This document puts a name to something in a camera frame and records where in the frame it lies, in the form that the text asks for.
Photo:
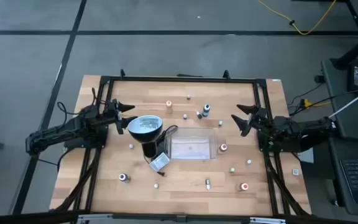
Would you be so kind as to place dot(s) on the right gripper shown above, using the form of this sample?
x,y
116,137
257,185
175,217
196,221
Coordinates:
x,y
259,119

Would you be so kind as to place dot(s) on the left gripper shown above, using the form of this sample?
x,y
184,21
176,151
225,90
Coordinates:
x,y
111,112

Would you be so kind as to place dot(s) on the large pink food coloring bottle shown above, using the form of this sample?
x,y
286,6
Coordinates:
x,y
223,147

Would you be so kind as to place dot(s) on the large blue food coloring bottle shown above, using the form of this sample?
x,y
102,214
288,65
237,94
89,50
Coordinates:
x,y
206,109

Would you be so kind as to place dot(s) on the small green dropper bottle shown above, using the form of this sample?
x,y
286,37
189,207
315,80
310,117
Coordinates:
x,y
232,170

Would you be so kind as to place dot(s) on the large purple food coloring bottle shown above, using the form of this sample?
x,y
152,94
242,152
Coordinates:
x,y
123,177

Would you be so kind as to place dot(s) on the large red food coloring bottle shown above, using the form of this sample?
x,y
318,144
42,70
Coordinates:
x,y
243,186

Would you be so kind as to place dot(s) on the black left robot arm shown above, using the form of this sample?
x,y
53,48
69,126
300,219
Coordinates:
x,y
57,130

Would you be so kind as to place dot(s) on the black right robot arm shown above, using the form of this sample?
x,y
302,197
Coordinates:
x,y
306,127

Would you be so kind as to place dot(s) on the black gooseneck desk lamp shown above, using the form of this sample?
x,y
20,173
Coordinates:
x,y
145,129

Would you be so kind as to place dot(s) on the yellow plug connector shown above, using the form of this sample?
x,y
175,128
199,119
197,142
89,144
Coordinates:
x,y
306,103

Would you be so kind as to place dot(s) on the clear plastic container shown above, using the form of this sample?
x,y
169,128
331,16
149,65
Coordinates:
x,y
191,149

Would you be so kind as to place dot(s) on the small white square tag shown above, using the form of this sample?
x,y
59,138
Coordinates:
x,y
295,171

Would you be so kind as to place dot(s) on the black power plug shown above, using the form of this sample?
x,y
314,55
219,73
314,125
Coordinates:
x,y
319,78

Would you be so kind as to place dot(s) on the dark grey side desk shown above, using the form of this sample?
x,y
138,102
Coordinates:
x,y
346,124

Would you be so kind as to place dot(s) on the white rod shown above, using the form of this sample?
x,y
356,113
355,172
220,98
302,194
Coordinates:
x,y
353,102

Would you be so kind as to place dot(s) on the black stand leg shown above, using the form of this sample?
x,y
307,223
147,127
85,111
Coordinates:
x,y
356,49

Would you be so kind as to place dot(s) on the black crossbeam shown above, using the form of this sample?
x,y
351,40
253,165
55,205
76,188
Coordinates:
x,y
26,218

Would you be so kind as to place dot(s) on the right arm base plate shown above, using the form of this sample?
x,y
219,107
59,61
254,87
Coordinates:
x,y
264,147

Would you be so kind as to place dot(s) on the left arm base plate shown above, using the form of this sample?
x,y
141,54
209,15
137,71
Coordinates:
x,y
85,142

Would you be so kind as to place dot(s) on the black aluminium table frame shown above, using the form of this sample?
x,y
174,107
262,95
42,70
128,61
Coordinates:
x,y
182,79

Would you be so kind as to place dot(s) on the silver metal bracket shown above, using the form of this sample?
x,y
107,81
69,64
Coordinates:
x,y
267,220
93,218

